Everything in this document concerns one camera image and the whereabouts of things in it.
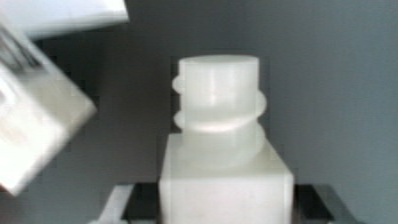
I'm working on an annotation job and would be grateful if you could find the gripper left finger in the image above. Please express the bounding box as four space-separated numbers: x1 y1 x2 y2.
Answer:
87 184 135 224

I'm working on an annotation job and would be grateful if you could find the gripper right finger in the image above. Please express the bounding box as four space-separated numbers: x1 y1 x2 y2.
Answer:
294 184 355 224

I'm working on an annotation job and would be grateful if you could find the white leg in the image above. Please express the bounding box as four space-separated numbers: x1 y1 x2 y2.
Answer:
159 55 293 224
0 20 95 195

